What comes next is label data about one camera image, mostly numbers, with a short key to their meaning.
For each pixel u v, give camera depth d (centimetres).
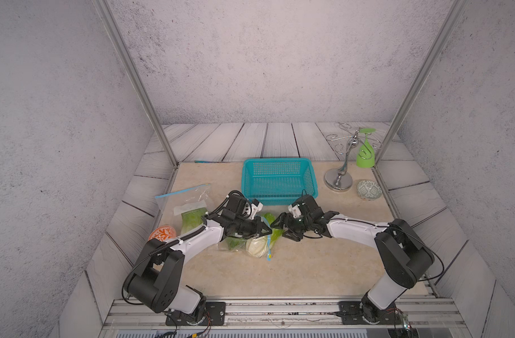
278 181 114
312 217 71
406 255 46
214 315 73
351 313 73
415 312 75
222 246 84
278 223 81
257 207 81
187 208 91
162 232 90
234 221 69
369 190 107
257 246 81
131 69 84
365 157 85
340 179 111
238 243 81
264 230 81
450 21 73
